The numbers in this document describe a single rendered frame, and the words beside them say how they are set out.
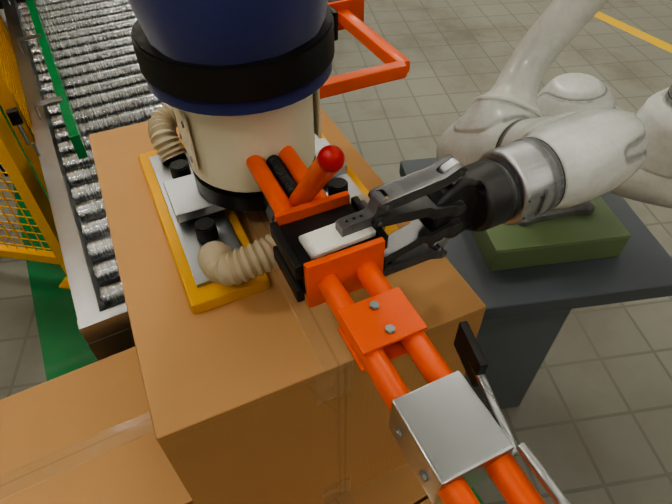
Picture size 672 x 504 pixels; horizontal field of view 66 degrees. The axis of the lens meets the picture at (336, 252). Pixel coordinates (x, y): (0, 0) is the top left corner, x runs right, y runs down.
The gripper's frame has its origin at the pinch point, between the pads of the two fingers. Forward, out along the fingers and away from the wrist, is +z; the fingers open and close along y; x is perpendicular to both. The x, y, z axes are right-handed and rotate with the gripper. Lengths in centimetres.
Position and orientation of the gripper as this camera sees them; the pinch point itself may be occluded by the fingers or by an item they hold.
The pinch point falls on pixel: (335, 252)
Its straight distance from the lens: 52.2
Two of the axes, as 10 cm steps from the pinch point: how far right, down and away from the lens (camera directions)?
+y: 0.0, 6.9, 7.3
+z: -8.8, 3.4, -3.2
